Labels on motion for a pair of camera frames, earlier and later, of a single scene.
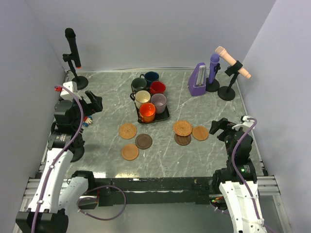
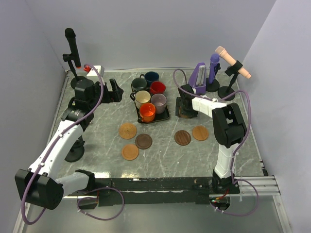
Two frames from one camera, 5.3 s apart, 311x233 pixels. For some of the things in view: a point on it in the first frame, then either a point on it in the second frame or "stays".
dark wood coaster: (182, 140) stays
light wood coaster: (200, 133) stays
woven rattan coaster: (182, 128) -> (181, 116)
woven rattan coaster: (127, 130) stays
